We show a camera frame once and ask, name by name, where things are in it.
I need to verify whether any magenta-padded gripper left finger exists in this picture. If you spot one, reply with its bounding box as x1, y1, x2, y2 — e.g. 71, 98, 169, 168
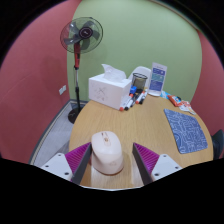
39, 141, 93, 186

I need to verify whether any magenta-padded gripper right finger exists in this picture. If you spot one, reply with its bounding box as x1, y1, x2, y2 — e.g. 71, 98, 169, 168
132, 142, 184, 186

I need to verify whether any pale pink computer mouse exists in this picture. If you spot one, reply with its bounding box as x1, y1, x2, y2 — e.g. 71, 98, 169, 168
90, 130, 125, 176

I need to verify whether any blue patterned mouse pad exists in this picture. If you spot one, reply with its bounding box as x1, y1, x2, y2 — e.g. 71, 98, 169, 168
163, 108, 209, 155

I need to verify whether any black office chair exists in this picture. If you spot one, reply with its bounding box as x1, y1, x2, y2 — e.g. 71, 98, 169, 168
211, 129, 224, 160

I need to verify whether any flat white snack packet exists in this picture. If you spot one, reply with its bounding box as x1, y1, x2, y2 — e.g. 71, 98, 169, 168
179, 105, 197, 116

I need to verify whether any blue snack packet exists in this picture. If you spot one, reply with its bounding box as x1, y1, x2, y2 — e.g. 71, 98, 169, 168
159, 90, 171, 100

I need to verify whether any white tissue box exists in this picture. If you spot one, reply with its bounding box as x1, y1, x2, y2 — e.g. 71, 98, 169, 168
88, 63, 133, 111

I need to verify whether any black and red standing fan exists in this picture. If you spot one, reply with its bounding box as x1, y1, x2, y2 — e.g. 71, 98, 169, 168
59, 16, 104, 125

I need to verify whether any white wall socket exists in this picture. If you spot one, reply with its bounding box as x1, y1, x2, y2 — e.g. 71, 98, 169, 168
58, 84, 68, 96

